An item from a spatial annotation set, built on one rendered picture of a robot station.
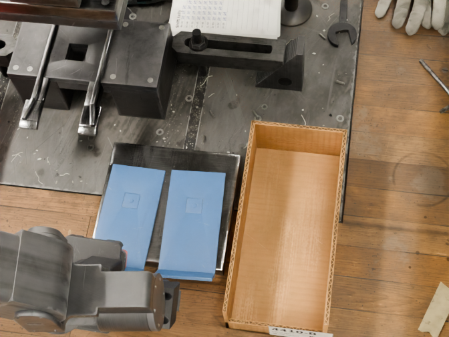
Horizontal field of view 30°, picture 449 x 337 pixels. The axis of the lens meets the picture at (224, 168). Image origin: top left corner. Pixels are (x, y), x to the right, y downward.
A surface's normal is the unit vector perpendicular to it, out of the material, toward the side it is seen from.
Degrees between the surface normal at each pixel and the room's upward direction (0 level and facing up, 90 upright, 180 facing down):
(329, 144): 90
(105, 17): 90
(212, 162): 0
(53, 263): 42
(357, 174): 0
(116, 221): 0
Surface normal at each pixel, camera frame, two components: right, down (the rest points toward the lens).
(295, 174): -0.07, -0.44
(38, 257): 0.62, -0.33
